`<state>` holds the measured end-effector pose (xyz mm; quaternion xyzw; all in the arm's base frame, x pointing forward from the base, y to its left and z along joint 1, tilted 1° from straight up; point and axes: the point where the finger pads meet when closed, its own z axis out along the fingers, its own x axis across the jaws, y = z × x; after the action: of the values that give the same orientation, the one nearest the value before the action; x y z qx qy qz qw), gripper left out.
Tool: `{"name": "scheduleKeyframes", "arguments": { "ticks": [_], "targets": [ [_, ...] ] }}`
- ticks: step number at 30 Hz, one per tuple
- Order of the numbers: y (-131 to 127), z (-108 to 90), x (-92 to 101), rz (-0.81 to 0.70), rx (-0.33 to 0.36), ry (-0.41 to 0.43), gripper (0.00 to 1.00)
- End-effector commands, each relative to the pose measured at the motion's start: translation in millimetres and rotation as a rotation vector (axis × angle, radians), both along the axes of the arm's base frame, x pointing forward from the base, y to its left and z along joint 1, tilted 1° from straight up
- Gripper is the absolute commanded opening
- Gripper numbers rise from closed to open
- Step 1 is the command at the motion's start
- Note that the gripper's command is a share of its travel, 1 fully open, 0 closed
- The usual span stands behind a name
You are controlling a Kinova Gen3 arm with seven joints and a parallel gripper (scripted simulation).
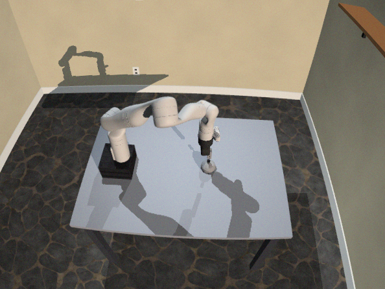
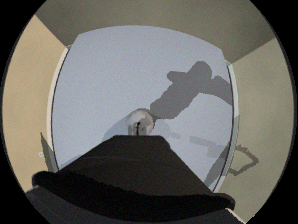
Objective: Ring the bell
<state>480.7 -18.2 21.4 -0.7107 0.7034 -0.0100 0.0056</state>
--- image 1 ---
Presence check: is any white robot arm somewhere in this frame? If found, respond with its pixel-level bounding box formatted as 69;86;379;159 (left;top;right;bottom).
100;97;218;163

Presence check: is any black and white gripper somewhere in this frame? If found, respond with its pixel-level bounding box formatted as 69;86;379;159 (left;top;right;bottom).
198;126;220;159

